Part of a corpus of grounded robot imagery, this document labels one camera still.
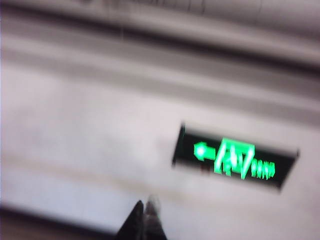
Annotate metal whiteboard tray ledge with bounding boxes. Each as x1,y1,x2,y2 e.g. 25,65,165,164
0,0,320,76

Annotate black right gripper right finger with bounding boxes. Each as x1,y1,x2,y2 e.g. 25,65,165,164
144,194,168,240

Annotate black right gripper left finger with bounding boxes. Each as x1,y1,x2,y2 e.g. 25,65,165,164
117,200,144,240

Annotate black green emergency exit sign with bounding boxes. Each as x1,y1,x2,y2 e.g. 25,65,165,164
171,122,300,195

